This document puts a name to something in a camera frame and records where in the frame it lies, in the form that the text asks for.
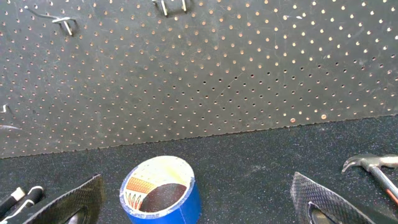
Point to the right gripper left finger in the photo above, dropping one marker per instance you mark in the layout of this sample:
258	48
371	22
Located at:
73	203

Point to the metal hook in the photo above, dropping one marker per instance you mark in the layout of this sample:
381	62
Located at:
4	109
169	6
60	20

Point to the roll of blue tape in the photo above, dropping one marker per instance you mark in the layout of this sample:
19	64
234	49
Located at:
186	208

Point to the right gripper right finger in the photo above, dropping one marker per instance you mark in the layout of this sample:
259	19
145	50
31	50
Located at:
323	202

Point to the black pegboard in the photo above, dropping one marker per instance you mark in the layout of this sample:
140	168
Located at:
199	68

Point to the hammer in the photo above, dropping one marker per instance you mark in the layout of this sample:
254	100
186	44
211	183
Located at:
377	169

